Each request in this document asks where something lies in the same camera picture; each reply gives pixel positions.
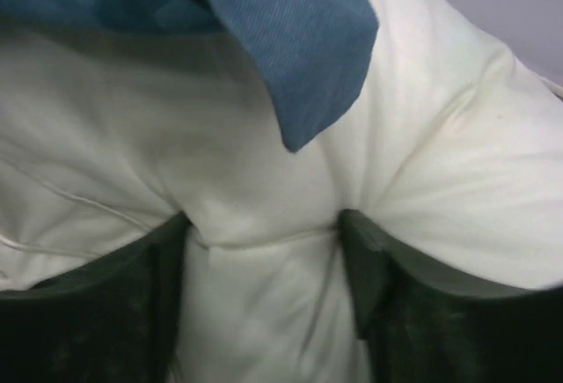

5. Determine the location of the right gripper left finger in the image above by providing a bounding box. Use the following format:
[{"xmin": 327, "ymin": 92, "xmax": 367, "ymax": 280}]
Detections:
[{"xmin": 1, "ymin": 214, "xmax": 189, "ymax": 383}]

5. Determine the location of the blue lettered pillowcase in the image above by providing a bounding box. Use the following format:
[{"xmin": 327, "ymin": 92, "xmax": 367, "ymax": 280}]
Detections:
[{"xmin": 1, "ymin": 0, "xmax": 379, "ymax": 152}]

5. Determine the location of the white pillow with red logo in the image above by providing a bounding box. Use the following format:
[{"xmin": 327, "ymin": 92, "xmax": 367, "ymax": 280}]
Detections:
[{"xmin": 1, "ymin": 0, "xmax": 562, "ymax": 382}]

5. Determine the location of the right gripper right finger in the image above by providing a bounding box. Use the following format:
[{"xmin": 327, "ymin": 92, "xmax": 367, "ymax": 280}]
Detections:
[{"xmin": 338, "ymin": 210, "xmax": 562, "ymax": 383}]

